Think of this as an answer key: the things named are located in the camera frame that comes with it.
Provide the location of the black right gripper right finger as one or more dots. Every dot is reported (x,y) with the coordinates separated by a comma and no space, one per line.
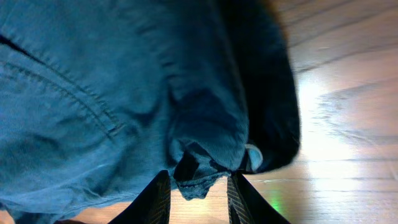
(247,206)

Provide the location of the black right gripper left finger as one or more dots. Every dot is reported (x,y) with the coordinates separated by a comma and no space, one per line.
(151,206)

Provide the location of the navy blue shorts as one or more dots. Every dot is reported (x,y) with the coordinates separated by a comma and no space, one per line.
(98,97)

